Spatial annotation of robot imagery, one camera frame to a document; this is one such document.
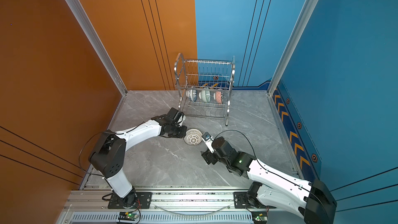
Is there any white brown lattice bowl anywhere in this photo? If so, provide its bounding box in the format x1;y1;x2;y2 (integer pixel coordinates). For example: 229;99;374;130
183;129;203;146

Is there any blue floral white bowl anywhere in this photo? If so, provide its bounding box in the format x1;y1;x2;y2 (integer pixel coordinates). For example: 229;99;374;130
186;89;198;102

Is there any pale green ribbed bowl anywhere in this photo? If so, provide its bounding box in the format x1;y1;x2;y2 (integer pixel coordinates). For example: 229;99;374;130
199;89;211;103

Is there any stainless steel dish rack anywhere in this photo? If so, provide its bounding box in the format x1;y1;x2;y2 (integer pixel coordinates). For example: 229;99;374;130
174;53;235;125

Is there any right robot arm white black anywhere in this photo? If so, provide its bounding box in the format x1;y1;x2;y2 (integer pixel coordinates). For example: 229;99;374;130
201;133;337;224

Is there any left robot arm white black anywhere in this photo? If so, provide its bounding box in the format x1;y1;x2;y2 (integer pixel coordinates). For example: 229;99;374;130
88;107;187;208

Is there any right green circuit board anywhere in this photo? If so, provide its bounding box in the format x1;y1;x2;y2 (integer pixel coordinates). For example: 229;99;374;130
251;212;268;224

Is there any green circuit board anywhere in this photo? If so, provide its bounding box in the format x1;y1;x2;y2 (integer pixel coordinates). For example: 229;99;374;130
117;212;141;224
251;212;268;224

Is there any left green circuit board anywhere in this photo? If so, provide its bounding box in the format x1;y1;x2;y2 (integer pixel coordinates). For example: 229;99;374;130
117;212;141;224

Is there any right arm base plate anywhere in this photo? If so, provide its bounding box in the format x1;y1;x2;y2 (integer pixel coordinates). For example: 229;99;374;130
233;191;275;209

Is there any clear cable on rail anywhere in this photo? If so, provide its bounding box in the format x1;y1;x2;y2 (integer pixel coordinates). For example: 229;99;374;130
151;203;234;217

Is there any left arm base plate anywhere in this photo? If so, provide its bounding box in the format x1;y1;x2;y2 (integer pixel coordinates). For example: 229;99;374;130
107;192;152;209

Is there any aluminium front rail frame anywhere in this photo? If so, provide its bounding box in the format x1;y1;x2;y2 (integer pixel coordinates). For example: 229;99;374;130
56;187;304;224

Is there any left aluminium corner post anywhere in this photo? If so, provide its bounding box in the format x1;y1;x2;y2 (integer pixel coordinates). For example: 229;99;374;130
65;0;127;96

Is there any aluminium corner post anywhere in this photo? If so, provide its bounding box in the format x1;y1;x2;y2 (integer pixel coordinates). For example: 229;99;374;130
267;0;319;96
65;0;127;96

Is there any right aluminium corner post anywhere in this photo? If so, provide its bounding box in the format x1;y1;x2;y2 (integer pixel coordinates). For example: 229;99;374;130
267;0;319;96

